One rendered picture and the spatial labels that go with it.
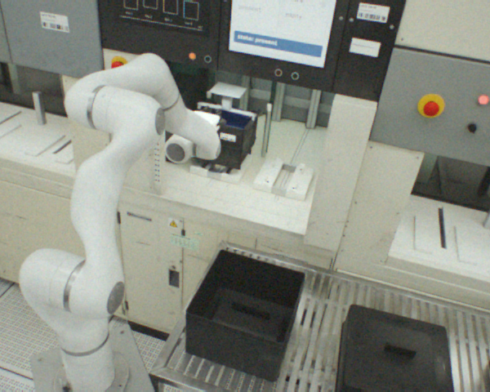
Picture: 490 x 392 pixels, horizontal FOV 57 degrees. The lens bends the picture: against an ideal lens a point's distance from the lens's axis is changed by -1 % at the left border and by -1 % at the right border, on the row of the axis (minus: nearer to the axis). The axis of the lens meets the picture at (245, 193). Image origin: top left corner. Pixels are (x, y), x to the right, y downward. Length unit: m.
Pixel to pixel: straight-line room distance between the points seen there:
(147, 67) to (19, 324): 1.75
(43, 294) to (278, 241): 0.90
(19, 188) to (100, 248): 1.20
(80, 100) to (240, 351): 0.75
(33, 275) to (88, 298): 0.14
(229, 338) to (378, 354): 0.41
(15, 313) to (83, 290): 1.62
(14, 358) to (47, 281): 1.41
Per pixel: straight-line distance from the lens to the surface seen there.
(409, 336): 1.43
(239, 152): 1.75
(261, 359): 1.28
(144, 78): 1.08
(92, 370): 1.23
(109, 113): 0.99
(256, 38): 1.36
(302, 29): 1.33
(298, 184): 1.83
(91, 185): 0.99
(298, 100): 2.35
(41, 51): 1.74
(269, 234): 1.67
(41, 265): 1.06
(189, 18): 1.42
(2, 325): 2.58
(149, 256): 1.97
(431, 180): 1.99
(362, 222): 1.56
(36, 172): 2.05
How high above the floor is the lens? 1.89
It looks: 35 degrees down
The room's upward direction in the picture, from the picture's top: 6 degrees clockwise
